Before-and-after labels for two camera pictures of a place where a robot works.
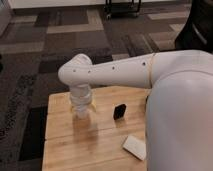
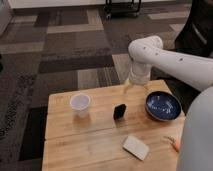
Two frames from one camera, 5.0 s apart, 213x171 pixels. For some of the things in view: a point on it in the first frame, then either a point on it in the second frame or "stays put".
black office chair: [197, 33] stays put
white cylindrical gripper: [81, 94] -> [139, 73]
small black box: [119, 111] stays put
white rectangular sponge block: [135, 147] stays put
